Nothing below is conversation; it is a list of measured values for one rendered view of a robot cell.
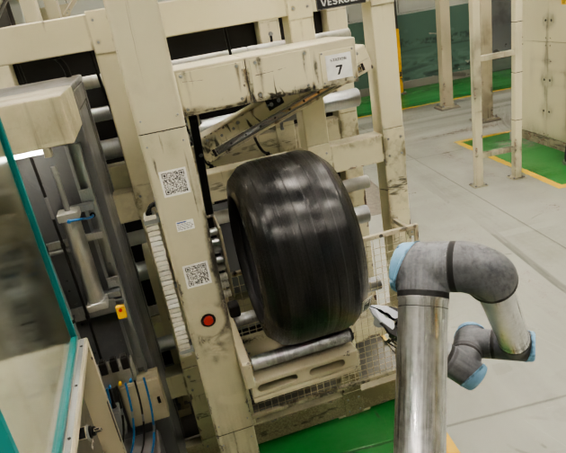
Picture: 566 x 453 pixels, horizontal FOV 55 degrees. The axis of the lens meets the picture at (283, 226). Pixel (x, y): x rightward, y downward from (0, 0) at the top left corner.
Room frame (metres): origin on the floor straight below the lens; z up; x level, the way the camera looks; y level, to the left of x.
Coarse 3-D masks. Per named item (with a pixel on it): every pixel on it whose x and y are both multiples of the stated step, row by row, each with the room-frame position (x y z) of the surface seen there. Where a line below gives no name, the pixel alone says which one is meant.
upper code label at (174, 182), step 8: (176, 168) 1.47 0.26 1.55; (184, 168) 1.48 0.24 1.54; (160, 176) 1.46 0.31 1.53; (168, 176) 1.47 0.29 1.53; (176, 176) 1.47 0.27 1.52; (184, 176) 1.47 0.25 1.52; (168, 184) 1.46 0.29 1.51; (176, 184) 1.47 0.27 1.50; (184, 184) 1.47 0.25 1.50; (168, 192) 1.46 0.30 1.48; (176, 192) 1.47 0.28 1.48; (184, 192) 1.47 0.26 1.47
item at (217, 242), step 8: (208, 224) 2.01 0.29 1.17; (216, 224) 1.93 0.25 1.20; (216, 232) 1.89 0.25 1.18; (216, 240) 1.88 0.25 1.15; (216, 248) 1.89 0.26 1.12; (224, 248) 1.88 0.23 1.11; (216, 256) 1.89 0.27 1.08; (224, 256) 1.89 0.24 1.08; (224, 264) 1.90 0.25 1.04; (224, 272) 1.89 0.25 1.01; (224, 280) 1.90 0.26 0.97; (232, 280) 1.88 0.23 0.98; (224, 288) 1.89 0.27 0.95; (232, 288) 1.88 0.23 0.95
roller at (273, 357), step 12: (324, 336) 1.48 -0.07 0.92; (336, 336) 1.48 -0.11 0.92; (348, 336) 1.48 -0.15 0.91; (288, 348) 1.45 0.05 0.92; (300, 348) 1.45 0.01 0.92; (312, 348) 1.46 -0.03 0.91; (324, 348) 1.47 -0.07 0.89; (252, 360) 1.42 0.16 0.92; (264, 360) 1.42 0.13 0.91; (276, 360) 1.43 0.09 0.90
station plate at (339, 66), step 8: (328, 56) 1.85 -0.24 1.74; (336, 56) 1.85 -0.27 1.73; (344, 56) 1.86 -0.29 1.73; (328, 64) 1.84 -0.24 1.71; (336, 64) 1.85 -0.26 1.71; (344, 64) 1.86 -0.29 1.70; (328, 72) 1.84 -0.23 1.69; (336, 72) 1.85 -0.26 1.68; (344, 72) 1.86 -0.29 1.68; (352, 72) 1.86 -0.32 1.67; (328, 80) 1.84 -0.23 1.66
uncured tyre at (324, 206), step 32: (256, 160) 1.64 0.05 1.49; (288, 160) 1.58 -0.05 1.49; (320, 160) 1.57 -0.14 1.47; (256, 192) 1.45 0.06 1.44; (288, 192) 1.44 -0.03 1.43; (320, 192) 1.44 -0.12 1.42; (256, 224) 1.40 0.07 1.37; (288, 224) 1.37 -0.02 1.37; (320, 224) 1.38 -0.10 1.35; (352, 224) 1.40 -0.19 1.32; (256, 256) 1.37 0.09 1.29; (288, 256) 1.33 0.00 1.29; (320, 256) 1.34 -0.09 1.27; (352, 256) 1.36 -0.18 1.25; (256, 288) 1.76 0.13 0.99; (288, 288) 1.31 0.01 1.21; (320, 288) 1.32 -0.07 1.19; (352, 288) 1.35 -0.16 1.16; (288, 320) 1.32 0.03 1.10; (320, 320) 1.35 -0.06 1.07; (352, 320) 1.40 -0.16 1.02
